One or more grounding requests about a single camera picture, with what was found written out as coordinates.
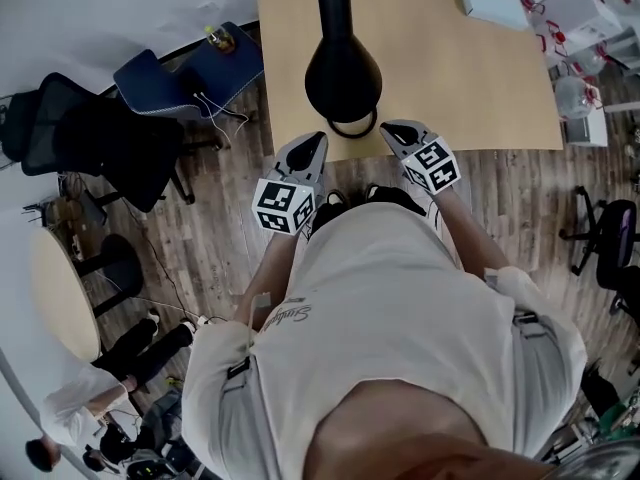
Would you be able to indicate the yellow drink bottle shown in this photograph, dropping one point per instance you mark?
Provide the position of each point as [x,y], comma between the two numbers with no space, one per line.
[220,38]

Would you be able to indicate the clear container with red clips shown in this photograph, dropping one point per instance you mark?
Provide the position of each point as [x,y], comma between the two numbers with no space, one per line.
[575,95]

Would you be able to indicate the black desk lamp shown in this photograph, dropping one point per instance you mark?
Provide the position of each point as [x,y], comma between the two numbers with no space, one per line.
[344,75]

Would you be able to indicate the person's black right shoe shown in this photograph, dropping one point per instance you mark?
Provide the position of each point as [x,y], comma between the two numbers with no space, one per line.
[392,195]

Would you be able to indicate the blue padded chair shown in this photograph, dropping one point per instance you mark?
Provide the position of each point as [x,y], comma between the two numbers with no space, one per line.
[165,85]

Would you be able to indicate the person's black left shoe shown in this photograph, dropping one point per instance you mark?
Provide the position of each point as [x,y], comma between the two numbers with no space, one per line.
[327,210]

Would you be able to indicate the person's right forearm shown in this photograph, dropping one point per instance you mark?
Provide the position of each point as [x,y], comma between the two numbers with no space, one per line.
[472,238]

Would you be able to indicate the black purple office chair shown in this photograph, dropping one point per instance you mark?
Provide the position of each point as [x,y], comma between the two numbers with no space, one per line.
[617,248]

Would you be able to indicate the small white box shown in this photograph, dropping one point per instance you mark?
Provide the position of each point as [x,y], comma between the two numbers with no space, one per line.
[587,133]

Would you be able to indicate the person's white shirt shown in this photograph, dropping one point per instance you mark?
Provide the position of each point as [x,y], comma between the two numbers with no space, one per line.
[380,298]

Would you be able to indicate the round wooden side table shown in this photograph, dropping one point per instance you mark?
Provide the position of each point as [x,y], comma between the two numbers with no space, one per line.
[62,293]

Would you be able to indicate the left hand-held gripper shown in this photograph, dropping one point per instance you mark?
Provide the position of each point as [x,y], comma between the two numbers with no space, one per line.
[285,203]

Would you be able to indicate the person's black shoe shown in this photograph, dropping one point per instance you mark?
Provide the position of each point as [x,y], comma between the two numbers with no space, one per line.
[327,210]
[392,195]

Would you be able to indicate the black stool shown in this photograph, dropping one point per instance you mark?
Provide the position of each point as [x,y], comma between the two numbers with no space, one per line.
[117,268]

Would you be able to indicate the black mesh office chair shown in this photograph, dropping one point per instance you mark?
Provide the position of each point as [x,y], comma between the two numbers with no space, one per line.
[115,148]

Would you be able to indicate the person's left forearm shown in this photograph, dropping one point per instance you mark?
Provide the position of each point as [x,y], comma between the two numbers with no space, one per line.
[272,268]

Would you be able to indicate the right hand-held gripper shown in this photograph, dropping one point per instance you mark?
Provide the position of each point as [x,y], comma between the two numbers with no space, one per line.
[432,165]

